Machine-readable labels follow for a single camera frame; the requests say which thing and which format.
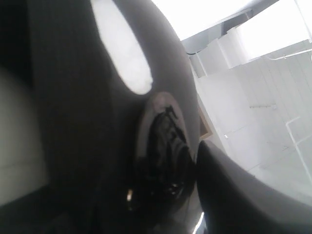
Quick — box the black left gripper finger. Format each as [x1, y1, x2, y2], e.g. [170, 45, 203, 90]
[196, 141, 312, 234]

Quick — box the black helmet with visor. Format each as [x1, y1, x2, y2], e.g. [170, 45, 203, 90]
[0, 0, 201, 234]

